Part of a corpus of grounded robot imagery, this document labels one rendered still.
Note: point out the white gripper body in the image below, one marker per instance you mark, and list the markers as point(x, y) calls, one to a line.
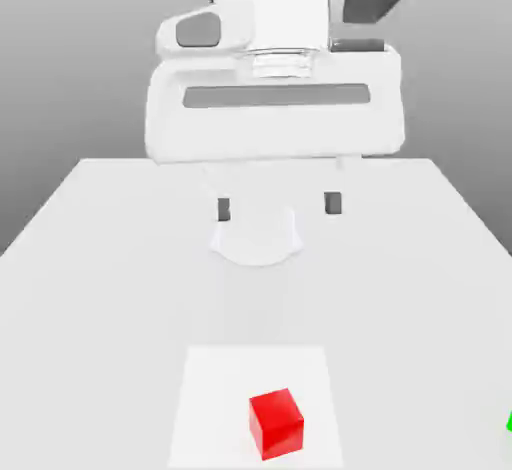
point(272, 130)

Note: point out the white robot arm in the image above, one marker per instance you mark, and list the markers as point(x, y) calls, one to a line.
point(280, 10)

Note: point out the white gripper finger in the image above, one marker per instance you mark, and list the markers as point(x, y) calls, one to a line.
point(224, 210)
point(332, 202)

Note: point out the small green cube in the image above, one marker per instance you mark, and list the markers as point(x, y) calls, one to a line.
point(509, 422)

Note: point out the small red cube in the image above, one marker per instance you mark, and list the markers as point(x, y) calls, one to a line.
point(276, 424)

